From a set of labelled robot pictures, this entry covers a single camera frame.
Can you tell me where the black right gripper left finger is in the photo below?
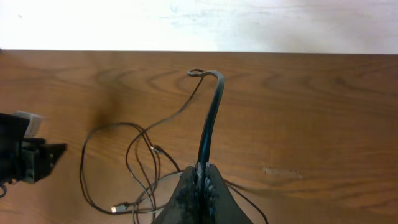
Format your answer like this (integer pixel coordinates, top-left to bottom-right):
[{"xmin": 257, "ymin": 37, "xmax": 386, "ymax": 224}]
[{"xmin": 152, "ymin": 166, "xmax": 199, "ymax": 224}]

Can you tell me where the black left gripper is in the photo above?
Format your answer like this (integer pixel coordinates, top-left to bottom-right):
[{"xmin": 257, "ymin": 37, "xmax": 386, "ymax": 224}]
[{"xmin": 1, "ymin": 113, "xmax": 67, "ymax": 184}]

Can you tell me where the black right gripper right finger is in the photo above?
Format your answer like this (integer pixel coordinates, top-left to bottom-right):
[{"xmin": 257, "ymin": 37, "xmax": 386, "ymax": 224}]
[{"xmin": 203, "ymin": 164, "xmax": 252, "ymax": 224}]

